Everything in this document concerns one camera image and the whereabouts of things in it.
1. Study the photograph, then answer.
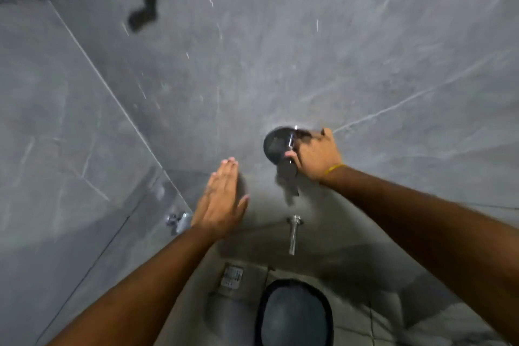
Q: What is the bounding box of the person's left hand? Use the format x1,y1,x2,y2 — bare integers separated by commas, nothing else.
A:
191,157,250,242

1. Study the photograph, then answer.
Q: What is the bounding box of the person's right hand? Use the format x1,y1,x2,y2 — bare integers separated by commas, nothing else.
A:
284,127,345,185

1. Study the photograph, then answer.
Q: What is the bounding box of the black round shower mixer valve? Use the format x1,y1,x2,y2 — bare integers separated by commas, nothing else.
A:
263,126,313,182

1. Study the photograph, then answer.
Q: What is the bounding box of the person's left forearm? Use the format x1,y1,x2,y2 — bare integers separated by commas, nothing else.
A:
46,227,220,346

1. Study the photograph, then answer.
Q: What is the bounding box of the person's right forearm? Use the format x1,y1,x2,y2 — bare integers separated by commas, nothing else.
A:
320,166,519,345

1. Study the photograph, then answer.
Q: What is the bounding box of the yellow wrist band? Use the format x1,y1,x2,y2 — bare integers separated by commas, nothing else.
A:
322,163,348,178

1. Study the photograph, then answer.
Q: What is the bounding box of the square floor drain grate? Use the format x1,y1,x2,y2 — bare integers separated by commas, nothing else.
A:
220,263,244,291

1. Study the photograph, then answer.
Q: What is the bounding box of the dark round bucket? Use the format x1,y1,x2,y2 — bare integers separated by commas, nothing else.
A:
254,279,335,346

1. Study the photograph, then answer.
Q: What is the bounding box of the chrome wall spout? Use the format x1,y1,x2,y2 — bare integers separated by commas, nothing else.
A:
287,215,304,257

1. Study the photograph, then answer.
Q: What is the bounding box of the chrome wall tap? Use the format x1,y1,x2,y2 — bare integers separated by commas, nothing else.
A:
166,211,194,235

